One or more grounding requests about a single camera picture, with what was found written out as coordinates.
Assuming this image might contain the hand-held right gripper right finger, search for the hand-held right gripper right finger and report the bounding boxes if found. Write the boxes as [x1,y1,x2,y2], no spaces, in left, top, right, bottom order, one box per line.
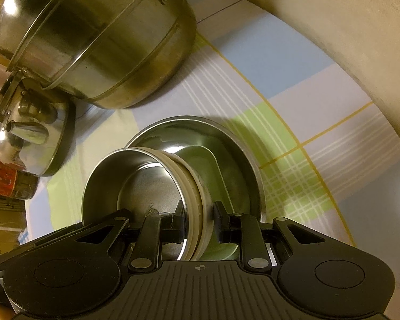
[213,202,328,271]

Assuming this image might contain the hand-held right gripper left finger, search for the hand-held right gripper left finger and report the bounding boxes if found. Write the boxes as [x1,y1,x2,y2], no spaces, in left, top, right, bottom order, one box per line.
[75,200,187,273]

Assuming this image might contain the stainless steel bowl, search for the stainless steel bowl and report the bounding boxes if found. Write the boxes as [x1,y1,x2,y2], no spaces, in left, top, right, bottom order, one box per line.
[82,147,189,261]

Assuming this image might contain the large stainless steel plate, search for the large stainless steel plate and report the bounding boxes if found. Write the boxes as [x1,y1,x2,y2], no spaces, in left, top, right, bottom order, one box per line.
[124,116,266,261]

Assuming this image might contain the plaid tablecloth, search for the plaid tablecloth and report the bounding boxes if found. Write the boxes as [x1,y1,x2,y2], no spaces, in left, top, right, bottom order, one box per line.
[20,0,400,274]

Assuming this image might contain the stainless steel kettle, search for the stainless steel kettle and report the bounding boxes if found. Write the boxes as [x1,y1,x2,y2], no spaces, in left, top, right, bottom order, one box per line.
[0,70,77,177]

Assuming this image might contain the cooking oil bottle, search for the cooking oil bottle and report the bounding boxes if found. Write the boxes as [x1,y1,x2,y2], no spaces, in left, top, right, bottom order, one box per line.
[0,137,39,201]

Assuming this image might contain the stainless steel steamer pot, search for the stainless steel steamer pot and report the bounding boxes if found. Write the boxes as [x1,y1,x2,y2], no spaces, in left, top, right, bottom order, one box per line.
[0,0,198,110]

